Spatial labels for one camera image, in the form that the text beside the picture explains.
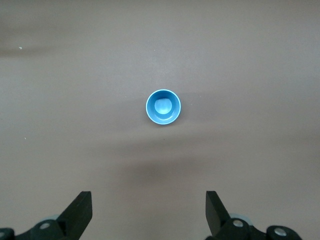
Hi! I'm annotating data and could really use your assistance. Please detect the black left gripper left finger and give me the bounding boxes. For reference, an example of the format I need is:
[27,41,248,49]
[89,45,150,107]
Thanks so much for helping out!
[0,191,94,240]

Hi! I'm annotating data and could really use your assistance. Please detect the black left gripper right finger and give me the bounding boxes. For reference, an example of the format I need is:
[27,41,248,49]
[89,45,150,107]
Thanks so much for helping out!
[205,190,305,240]

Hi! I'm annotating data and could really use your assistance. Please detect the blue plastic cup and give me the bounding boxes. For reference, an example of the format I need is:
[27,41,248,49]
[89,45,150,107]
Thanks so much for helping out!
[145,89,182,126]

